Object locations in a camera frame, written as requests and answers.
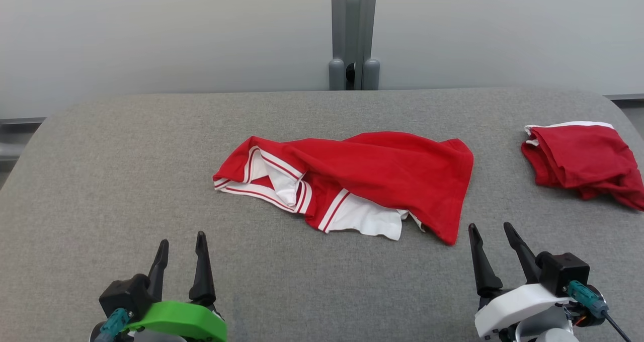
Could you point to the red shorts with white band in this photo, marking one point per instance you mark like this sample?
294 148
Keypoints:
583 156

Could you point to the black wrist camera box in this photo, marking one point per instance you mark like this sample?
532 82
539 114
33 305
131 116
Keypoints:
563 271
123 294

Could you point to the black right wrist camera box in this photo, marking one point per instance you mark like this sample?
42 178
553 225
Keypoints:
563 271

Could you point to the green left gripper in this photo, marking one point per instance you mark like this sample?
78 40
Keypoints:
186 322

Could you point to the red t-shirt with white sleeves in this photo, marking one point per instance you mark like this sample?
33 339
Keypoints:
392 176

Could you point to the teal left camera connector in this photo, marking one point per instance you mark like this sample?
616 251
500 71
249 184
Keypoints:
113 324

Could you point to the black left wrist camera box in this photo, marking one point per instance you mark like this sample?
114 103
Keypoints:
123 294

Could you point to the teal right camera connector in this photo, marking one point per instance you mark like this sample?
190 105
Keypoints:
586 297

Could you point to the grey baseboard strip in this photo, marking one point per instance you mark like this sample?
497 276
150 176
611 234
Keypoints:
15 141

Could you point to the teal camera connector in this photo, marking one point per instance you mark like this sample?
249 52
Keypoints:
113 324
586 297

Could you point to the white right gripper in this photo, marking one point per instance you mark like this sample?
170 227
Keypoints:
518 307

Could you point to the grey metal partition post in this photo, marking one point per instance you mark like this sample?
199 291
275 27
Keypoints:
354 25

